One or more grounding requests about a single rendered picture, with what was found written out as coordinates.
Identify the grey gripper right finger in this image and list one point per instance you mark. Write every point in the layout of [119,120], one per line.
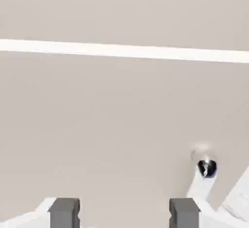
[183,214]

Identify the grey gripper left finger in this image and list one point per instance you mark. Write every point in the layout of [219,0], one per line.
[64,214]

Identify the beige cabinet door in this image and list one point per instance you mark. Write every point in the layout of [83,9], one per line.
[116,125]
[124,8]

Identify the beige painted cabinet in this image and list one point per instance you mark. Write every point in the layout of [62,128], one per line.
[124,51]

